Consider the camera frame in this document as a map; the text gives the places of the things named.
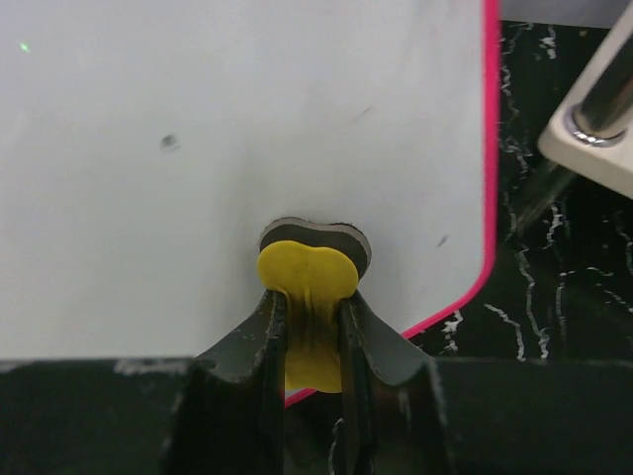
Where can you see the white two-tier shelf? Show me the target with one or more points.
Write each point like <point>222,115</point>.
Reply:
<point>590,133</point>

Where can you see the pink framed whiteboard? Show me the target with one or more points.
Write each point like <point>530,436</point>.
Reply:
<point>145,146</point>

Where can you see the yellow whiteboard eraser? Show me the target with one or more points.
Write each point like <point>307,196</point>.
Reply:
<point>315,267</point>

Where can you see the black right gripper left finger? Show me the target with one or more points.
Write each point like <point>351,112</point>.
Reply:
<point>231,419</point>

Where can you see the black marble pattern mat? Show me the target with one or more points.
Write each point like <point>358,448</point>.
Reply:
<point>534,374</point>

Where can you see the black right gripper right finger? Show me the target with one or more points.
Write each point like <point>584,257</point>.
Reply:
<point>390,396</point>

